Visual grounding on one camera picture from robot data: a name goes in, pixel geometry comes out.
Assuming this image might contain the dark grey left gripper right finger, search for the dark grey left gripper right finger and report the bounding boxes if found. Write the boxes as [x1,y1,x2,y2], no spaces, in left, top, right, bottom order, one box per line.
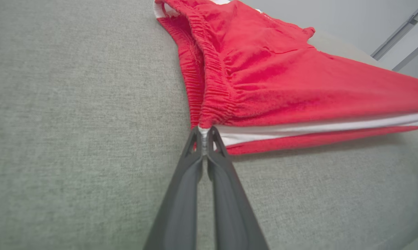
[206,126,270,250]

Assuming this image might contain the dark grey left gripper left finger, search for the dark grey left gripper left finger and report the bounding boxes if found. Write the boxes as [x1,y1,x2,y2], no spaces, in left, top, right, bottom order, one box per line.
[143,126,204,250]

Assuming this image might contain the grey fabric sofa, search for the grey fabric sofa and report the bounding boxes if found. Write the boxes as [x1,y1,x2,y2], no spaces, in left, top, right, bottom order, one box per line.
[0,0,418,250]

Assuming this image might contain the grey frame rail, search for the grey frame rail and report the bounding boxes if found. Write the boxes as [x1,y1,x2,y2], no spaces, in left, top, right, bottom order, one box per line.
[392,36,418,72]
[370,0,418,61]

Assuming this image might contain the red shorts with white trim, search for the red shorts with white trim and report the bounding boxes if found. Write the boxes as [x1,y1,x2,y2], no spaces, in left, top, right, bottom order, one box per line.
[153,0,418,156]

